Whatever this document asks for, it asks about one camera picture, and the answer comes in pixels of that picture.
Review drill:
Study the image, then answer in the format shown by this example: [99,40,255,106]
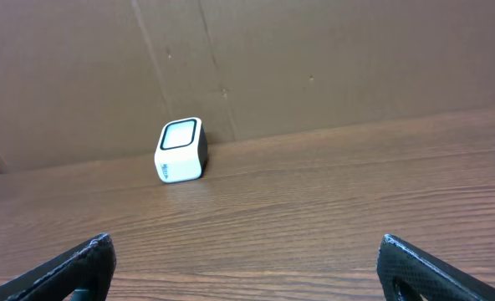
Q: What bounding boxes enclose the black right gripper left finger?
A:
[0,233,116,301]

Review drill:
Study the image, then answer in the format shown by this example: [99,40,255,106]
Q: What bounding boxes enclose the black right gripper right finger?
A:
[376,234,495,301]

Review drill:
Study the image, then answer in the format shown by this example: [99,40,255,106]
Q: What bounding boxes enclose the white barcode scanner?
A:
[154,117,208,184]

